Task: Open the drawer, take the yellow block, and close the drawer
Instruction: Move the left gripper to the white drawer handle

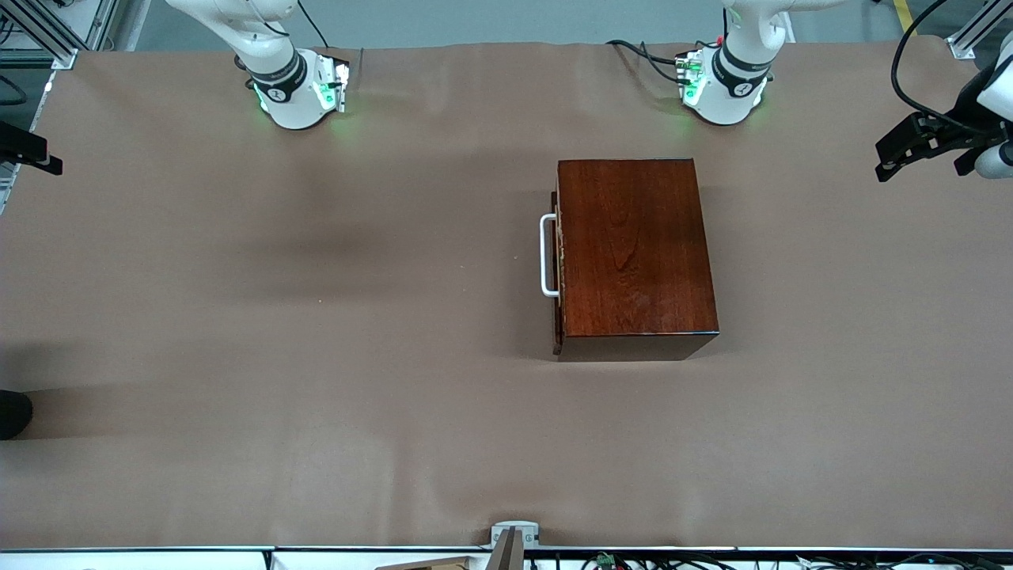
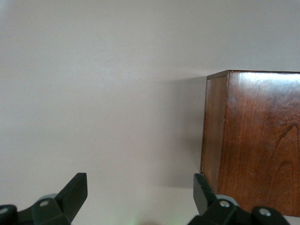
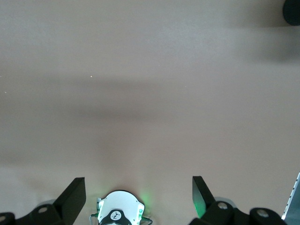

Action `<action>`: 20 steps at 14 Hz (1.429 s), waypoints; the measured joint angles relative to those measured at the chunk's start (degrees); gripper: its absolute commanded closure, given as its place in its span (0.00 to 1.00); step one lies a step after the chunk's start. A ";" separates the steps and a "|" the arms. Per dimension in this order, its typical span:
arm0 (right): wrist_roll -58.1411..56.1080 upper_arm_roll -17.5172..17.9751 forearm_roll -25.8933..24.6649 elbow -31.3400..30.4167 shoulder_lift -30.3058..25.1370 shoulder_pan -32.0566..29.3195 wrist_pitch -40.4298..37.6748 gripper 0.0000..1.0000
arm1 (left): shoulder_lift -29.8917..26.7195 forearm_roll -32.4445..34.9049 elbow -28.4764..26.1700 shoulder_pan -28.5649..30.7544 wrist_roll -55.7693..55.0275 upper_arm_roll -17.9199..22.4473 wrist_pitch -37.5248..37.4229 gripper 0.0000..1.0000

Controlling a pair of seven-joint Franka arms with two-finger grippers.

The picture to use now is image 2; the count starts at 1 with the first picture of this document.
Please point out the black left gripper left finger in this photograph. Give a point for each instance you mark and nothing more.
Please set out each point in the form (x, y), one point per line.
(70, 197)

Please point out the brown table mat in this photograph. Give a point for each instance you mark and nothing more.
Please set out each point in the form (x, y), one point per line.
(93, 93)

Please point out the dark brown wooden cabinet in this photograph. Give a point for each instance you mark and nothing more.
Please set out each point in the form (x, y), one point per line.
(257, 140)

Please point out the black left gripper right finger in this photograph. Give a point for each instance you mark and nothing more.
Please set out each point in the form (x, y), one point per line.
(204, 197)

